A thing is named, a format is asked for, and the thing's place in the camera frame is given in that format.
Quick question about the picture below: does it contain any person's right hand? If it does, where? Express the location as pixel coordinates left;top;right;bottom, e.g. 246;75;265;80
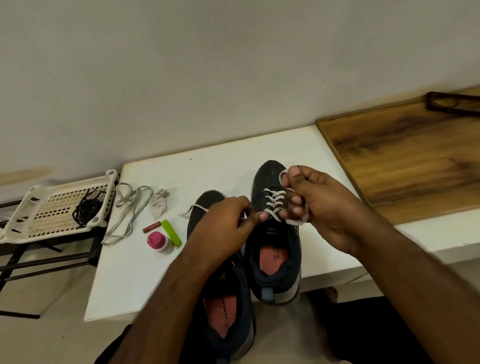
278;165;384;258

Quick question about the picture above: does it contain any person's left hand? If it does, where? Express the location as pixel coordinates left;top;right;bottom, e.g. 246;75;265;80
182;195;271;273

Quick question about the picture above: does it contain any grey shoelace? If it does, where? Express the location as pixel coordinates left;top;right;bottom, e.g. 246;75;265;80
180;169;310;226

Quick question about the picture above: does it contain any dark sneaker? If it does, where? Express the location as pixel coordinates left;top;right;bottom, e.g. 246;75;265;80
185;189;258;364
243;159;304;306

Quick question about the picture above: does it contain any grey shoelaces bundle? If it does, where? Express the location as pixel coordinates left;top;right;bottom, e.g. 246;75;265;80
101;182;171;247

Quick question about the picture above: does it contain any black shoelace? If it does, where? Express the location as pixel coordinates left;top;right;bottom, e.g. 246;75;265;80
71;193;106;229
77;186;111;220

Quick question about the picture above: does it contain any person's left forearm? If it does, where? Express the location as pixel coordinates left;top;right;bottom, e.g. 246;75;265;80
108;255;226;364

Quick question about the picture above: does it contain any person's right forearm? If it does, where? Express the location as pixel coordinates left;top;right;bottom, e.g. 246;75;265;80
352;228;480;364

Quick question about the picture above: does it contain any green marker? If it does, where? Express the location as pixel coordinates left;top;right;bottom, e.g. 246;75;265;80
160;218;183;249

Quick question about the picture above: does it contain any pink capped white bottle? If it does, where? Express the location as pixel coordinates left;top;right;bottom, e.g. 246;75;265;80
145;230;174;254

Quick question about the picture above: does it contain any wooden board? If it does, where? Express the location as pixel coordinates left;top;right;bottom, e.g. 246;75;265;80
315;86;480;227

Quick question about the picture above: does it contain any white perforated plastic tray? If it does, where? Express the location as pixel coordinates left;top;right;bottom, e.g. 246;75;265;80
0;168;120;246

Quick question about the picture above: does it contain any black metal rack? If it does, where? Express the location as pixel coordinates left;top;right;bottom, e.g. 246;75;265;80
0;193;106;320

